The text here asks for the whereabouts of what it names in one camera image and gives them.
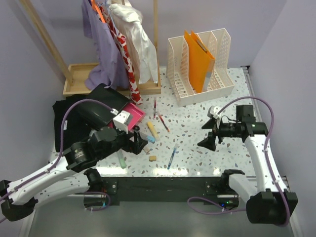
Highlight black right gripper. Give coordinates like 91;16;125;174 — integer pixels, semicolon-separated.
197;117;240;151

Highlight red poppy print garment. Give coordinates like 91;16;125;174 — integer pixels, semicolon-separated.
98;4;143;105

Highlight cream plastic file organizer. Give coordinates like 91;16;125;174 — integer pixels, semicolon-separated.
167;28;235;107

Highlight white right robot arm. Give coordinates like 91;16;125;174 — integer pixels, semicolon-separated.
198;105;298;226

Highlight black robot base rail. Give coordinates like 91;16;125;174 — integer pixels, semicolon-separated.
88;177;239;210

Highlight blue pen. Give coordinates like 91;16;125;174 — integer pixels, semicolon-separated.
167;143;178;170

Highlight pink top drawer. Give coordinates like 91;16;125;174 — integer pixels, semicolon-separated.
123;103;146;131

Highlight beige worn eraser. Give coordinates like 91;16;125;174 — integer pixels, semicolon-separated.
143;147;150;154

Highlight green clear highlighter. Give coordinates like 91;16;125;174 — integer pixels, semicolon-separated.
117;150;126;169

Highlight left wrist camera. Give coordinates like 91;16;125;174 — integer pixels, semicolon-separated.
113;111;132;133

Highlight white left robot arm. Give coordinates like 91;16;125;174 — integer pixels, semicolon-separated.
0;126;148;222

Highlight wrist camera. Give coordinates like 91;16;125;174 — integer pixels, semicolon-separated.
207;106;221;119
113;111;132;133

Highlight clear lead case blue cap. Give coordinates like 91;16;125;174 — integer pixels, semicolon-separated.
140;132;156;143

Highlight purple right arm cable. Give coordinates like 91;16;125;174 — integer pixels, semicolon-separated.
187;96;293;227

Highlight white hanging garment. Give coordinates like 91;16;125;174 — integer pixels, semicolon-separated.
109;3;158;84

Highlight wooden clothes rack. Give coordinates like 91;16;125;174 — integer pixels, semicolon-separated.
19;0;162;97

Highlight aluminium frame rail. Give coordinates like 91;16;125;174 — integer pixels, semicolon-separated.
240;65;304;237

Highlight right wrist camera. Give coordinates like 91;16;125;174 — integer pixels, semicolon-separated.
207;106;221;119

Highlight orange clothes hanger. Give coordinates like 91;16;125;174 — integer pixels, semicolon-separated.
91;0;108;23

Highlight purple hanging shirt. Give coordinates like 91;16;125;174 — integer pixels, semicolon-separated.
81;0;129;90

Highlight dark red pen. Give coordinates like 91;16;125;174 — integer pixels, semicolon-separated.
153;98;157;119

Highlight small tan eraser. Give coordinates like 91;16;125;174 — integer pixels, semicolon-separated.
149;156;157;162

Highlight yellow highlighter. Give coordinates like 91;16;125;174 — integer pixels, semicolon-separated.
147;121;160;141

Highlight orange clip folder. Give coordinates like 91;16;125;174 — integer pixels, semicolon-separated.
184;31;215;93

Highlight orange red pen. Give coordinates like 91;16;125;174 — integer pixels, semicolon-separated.
157;111;170;132

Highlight black cloth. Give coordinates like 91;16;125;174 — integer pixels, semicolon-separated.
52;94;91;152

